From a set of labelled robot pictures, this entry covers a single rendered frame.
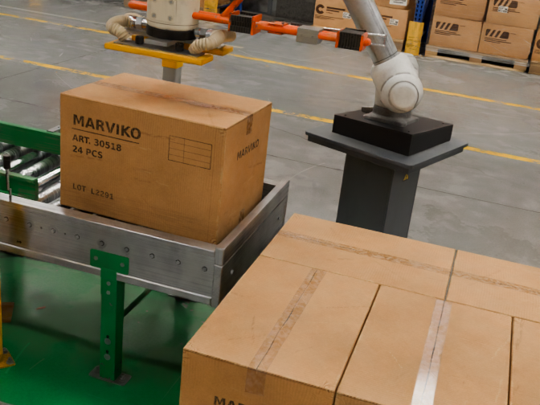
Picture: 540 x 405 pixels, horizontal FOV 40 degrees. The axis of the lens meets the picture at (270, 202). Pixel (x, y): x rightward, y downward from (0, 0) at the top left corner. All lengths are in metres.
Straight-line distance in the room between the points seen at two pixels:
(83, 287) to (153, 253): 0.93
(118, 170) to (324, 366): 1.01
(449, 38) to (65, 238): 7.42
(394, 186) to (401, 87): 0.48
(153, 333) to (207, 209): 0.75
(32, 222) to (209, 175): 0.63
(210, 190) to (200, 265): 0.24
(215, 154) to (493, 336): 0.98
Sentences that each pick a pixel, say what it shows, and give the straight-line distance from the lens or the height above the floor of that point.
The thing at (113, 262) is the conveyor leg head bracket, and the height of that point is 0.47.
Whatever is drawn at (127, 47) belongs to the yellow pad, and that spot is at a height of 1.12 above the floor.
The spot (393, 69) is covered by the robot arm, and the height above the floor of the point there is 1.08.
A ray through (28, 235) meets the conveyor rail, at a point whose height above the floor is 0.48.
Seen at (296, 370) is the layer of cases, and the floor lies 0.54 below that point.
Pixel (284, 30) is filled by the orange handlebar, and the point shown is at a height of 1.23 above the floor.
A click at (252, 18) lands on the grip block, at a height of 1.26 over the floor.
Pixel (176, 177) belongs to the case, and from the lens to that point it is 2.42.
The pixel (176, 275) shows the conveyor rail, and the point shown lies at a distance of 2.40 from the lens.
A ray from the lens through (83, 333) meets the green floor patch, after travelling 2.99.
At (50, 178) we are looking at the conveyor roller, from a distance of 2.96.
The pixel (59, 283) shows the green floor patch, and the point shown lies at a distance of 3.33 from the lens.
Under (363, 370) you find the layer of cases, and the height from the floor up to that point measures 0.54.
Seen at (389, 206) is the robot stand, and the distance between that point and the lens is 3.08.
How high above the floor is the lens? 1.62
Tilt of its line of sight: 22 degrees down
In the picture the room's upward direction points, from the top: 7 degrees clockwise
